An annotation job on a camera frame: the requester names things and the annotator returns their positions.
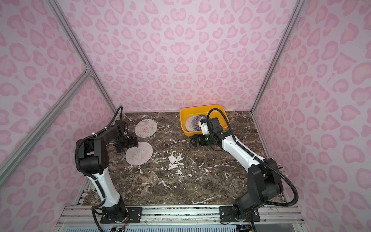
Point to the blue car coaster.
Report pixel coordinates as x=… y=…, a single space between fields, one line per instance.
x=196 y=121

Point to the white butterfly doodle coaster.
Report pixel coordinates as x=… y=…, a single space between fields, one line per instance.
x=146 y=128

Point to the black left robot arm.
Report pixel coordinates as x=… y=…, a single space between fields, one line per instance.
x=92 y=160

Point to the pink rainbow unicorn coaster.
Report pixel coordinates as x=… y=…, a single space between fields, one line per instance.
x=137 y=156

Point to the yellow plastic storage box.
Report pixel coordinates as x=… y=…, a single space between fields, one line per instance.
x=196 y=110

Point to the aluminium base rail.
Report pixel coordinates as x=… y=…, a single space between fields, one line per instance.
x=186 y=218

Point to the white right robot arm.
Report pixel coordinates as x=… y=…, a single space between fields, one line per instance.
x=263 y=184

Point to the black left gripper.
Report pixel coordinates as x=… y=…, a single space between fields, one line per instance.
x=123 y=143

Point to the white alpaca coaster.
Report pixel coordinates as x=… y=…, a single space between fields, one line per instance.
x=189 y=124

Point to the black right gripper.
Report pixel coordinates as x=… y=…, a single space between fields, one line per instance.
x=195 y=140

